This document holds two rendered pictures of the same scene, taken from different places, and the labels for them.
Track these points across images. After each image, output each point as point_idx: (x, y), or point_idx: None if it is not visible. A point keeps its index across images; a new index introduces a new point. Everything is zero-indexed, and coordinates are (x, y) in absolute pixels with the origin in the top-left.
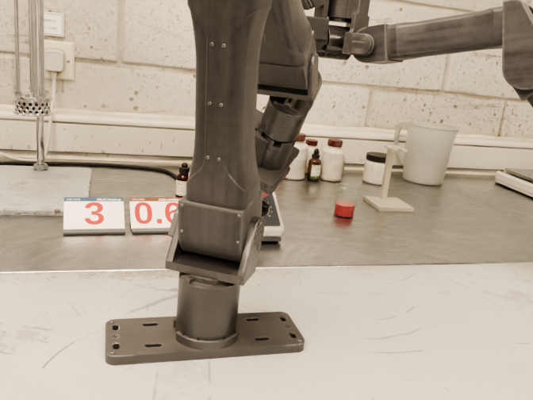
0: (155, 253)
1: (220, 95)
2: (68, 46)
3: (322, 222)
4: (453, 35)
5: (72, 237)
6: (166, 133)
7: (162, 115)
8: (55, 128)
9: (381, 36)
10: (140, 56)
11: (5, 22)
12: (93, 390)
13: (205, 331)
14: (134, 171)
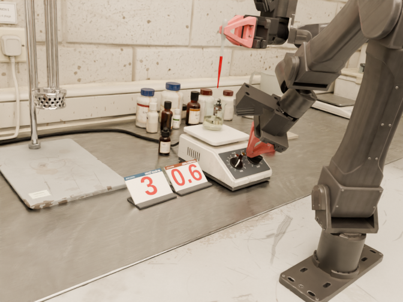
0: (217, 209)
1: (390, 119)
2: (22, 32)
3: (267, 157)
4: None
5: (149, 210)
6: (108, 98)
7: (100, 83)
8: (20, 106)
9: (315, 32)
10: (81, 36)
11: None
12: None
13: (353, 266)
14: (99, 135)
